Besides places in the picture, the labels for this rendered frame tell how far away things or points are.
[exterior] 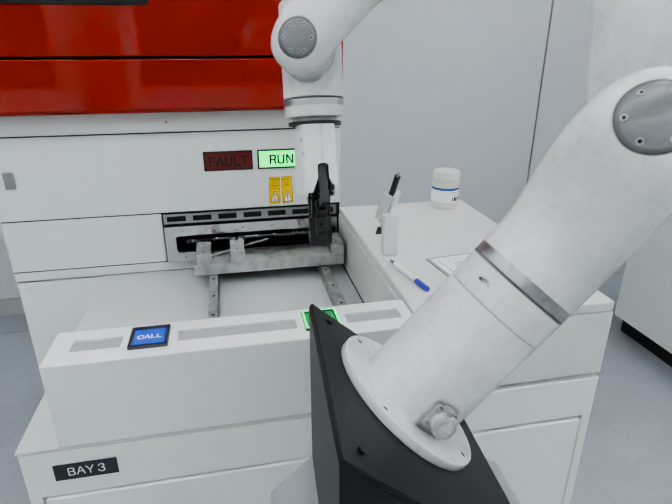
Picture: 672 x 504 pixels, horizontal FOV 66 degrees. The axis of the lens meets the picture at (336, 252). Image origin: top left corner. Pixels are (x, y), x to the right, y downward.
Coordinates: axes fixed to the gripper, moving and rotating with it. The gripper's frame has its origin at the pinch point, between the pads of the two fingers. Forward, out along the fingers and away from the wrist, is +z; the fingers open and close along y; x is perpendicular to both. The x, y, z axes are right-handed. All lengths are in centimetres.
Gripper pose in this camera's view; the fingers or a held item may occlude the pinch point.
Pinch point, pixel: (320, 230)
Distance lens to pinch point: 76.5
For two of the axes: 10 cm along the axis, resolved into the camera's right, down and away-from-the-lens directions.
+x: 9.8, -0.8, 1.9
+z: 0.4, 9.8, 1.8
